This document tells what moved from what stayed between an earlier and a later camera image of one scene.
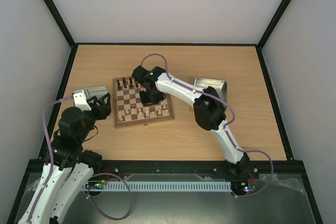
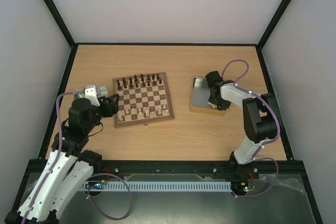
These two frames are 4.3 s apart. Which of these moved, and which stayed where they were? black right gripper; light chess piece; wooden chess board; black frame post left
Moved: black right gripper
Stayed: light chess piece; wooden chess board; black frame post left
